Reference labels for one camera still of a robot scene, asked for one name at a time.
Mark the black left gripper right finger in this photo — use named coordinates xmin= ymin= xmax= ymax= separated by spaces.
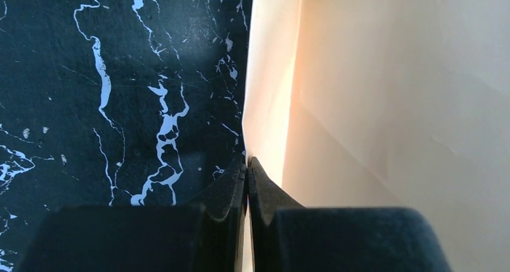
xmin=247 ymin=157 xmax=451 ymax=271

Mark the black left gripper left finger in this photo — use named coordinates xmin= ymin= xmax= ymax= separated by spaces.
xmin=17 ymin=161 xmax=246 ymax=271

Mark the brown paper takeout bag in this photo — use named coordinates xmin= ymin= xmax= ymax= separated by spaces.
xmin=242 ymin=0 xmax=509 ymax=271

